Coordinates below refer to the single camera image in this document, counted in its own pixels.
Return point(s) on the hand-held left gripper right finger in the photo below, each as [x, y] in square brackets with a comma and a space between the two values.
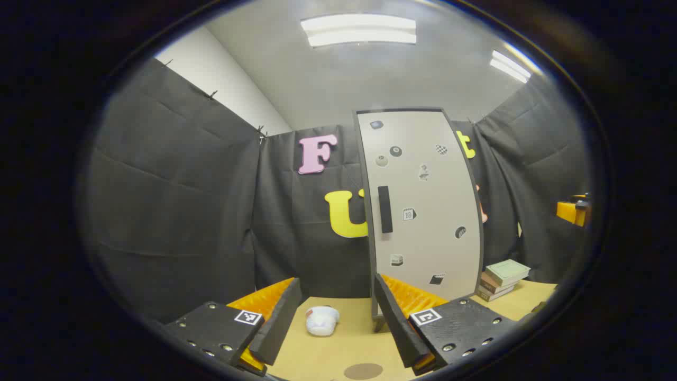
[394, 323]

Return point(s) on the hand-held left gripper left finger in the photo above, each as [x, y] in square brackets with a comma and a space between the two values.
[277, 323]

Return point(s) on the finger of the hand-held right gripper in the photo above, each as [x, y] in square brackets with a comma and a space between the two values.
[571, 212]

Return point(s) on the grey cabinet door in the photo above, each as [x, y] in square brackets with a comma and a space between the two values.
[423, 243]

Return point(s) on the white plush toy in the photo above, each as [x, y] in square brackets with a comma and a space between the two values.
[321, 320]

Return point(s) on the beige book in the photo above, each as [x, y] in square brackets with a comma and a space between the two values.
[489, 295]

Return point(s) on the black backdrop cloth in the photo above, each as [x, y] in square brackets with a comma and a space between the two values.
[174, 211]

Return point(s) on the small ceiling light panel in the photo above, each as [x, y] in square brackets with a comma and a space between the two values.
[509, 65]

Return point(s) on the metal cloth clip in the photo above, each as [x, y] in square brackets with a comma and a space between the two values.
[212, 95]
[261, 133]

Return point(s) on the large ceiling light panel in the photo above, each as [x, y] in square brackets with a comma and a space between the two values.
[359, 30]

